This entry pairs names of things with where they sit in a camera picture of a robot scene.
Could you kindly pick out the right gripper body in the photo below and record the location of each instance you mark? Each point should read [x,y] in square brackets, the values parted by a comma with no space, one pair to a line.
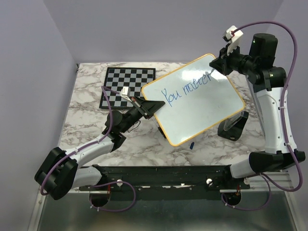
[231,62]

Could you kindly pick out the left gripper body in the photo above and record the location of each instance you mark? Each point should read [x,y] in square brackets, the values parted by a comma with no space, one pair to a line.
[136,103]

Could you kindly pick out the yellow framed whiteboard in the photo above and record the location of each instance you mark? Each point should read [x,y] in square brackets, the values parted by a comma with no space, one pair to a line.
[196,99]

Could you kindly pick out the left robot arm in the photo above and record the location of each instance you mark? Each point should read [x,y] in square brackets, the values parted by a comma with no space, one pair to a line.
[63,170]

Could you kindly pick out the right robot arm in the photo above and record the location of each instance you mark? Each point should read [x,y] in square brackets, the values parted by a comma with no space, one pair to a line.
[268,82]

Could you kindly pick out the black eraser holder stand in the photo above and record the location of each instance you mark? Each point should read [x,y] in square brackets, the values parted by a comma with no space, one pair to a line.
[232,127]

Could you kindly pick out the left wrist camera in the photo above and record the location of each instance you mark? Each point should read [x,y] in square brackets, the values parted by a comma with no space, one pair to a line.
[125,93]

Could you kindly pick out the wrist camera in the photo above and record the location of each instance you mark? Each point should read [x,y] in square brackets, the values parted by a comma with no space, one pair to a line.
[232,38]
[125,93]

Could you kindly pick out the black wire board easel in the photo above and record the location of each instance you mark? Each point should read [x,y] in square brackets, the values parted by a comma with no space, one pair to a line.
[160,129]

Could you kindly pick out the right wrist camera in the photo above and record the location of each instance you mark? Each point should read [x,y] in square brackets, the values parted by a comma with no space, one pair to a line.
[232,38]

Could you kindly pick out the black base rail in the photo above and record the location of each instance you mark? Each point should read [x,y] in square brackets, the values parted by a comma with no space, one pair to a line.
[166,183]

